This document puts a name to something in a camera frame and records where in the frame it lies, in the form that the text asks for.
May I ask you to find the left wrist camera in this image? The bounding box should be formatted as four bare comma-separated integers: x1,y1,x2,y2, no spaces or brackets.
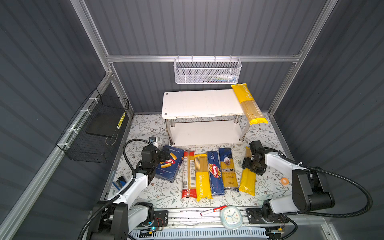
149,136,158,147

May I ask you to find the blue yellow spaghetti bag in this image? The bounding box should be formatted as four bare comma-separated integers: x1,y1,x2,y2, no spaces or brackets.
219,148,239,192

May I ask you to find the white alarm clock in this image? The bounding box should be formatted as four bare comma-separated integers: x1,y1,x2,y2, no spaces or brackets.
220,206,243,230

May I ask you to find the red spaghetti bag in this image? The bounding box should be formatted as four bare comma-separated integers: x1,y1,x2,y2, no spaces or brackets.
182,151,197,199

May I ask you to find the white wire mesh basket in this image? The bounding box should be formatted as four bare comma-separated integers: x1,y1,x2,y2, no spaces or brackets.
173,58,242,85

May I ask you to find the blue rigatoni pasta box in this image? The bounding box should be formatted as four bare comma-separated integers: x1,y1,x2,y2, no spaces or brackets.
155,145,185,183

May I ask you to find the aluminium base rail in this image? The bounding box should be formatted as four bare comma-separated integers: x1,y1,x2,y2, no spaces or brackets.
128,206,289,240

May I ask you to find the white two-tier shelf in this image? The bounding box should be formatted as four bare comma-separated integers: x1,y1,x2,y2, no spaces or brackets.
162,90,250,147

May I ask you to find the blue spaghetti box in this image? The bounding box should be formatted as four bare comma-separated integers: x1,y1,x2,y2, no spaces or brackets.
207,151,225,197

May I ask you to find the black wire basket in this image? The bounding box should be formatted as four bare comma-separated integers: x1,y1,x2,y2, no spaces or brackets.
57,91,130,164

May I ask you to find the blue black small tool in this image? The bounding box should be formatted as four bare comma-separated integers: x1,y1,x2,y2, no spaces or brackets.
112,176,127,191

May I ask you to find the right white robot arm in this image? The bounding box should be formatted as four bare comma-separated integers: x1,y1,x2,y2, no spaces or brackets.
242,141,373,223

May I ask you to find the yellow Pastatime spaghetti bag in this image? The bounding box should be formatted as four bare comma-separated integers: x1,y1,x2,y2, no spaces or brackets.
194,154,213,202

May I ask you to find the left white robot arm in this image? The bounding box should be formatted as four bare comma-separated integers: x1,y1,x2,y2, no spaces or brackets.
78,139,158,240

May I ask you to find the red white marker pen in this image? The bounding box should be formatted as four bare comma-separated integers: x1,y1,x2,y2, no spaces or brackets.
200,205,227,216

